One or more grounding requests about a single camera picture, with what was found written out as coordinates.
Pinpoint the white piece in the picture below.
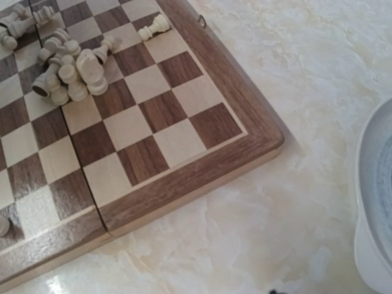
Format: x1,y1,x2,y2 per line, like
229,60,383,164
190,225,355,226
76,49,108,96

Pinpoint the white pawn far edge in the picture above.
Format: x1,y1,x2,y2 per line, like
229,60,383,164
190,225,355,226
138,14,170,41

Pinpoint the white rook square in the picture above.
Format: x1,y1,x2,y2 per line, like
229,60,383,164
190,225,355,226
0,216,10,237

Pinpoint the white plate with spiral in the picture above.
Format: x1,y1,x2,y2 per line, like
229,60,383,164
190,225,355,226
353,100,391,293

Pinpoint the white pawn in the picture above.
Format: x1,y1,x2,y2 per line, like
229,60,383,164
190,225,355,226
92,36,122,65
64,40,81,59
1,31,18,51

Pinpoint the fallen white bishop centre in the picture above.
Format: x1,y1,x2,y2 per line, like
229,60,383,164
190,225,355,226
1,3,36,39

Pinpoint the wooden chess board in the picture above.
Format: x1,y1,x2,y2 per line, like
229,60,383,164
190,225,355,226
1,1,284,291

